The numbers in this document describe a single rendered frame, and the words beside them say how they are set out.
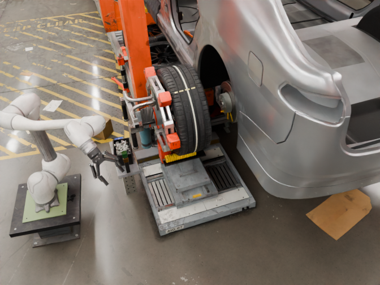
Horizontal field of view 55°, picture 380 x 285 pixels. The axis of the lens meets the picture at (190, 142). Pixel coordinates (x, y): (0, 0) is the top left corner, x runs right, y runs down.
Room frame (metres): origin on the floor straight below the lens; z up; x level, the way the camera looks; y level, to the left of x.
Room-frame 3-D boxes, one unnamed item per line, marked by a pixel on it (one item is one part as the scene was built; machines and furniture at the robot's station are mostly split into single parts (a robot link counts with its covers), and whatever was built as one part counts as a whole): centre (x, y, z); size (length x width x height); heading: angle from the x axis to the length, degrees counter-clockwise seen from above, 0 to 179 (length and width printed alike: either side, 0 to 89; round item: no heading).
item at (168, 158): (2.08, 0.08, 0.51); 0.29 x 0.06 x 0.06; 107
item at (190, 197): (2.17, 0.04, 0.13); 0.50 x 0.36 x 0.10; 17
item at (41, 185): (1.87, 1.13, 0.48); 0.18 x 0.16 x 0.22; 156
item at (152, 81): (2.16, 0.21, 0.85); 0.54 x 0.07 x 0.54; 17
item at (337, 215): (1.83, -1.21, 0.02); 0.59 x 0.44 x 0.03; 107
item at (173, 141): (1.86, 0.11, 0.85); 0.09 x 0.08 x 0.07; 17
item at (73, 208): (1.86, 1.13, 0.15); 0.50 x 0.50 x 0.30; 10
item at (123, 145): (2.15, 0.54, 0.52); 0.20 x 0.14 x 0.13; 9
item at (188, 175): (2.21, 0.05, 0.32); 0.40 x 0.30 x 0.28; 17
